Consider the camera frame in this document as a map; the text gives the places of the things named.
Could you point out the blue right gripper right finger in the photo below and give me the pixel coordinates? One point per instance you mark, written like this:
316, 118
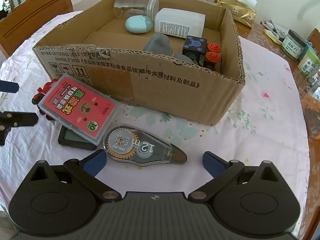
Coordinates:
213, 164

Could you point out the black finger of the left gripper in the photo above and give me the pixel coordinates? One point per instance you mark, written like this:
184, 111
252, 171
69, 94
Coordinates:
17, 119

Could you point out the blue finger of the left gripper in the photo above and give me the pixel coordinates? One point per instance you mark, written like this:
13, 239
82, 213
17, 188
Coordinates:
9, 87

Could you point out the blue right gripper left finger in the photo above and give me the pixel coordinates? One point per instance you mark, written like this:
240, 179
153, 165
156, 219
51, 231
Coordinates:
95, 162

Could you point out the black toy train red wheels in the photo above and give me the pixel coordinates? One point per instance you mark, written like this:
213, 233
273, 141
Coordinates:
200, 51

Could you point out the light blue oval case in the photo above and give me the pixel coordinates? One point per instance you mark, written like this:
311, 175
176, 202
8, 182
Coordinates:
139, 24

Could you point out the white translucent plastic box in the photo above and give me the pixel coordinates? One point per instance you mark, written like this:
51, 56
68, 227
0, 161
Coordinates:
179, 23

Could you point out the clear plastic jar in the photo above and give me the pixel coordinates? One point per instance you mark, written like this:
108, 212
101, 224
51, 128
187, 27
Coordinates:
138, 7

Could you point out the small black digital device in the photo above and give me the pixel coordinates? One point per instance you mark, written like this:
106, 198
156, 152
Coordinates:
70, 139

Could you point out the correction tape dispenser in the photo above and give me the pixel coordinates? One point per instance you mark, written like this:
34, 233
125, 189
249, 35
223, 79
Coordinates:
129, 144

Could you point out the pink card box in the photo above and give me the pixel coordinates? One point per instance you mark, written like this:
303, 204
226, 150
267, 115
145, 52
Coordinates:
80, 108

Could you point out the wooden chair left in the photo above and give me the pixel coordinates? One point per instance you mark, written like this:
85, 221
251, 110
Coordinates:
28, 18

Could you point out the pink floral tablecloth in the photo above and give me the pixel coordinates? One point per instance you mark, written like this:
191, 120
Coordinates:
265, 122

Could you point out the brown cardboard box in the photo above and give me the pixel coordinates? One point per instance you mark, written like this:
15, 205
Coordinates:
95, 47

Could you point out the large black lid jar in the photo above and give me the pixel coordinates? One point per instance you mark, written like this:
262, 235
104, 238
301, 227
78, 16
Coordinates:
311, 110

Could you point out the green lid spice jar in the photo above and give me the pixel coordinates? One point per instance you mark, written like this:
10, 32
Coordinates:
308, 63

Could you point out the green label glass jar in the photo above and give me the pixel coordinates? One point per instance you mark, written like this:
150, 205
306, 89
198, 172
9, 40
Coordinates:
293, 44

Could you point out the gold tissue pack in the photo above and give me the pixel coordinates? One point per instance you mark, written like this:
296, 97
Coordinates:
243, 11

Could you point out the wooden chair right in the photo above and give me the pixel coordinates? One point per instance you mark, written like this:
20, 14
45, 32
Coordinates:
314, 39

